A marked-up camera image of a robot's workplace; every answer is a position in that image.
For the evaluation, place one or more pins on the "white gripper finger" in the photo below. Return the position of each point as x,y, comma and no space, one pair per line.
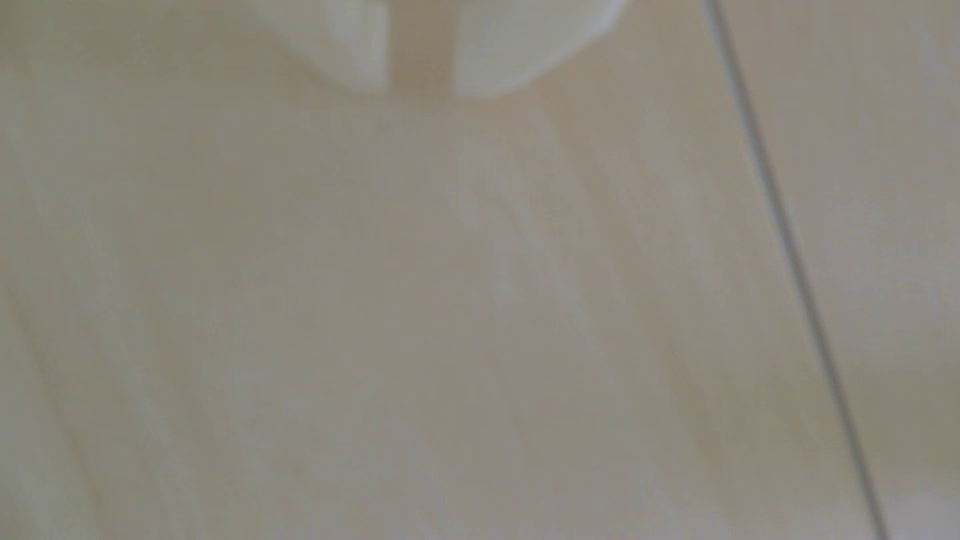
517,37
337,34

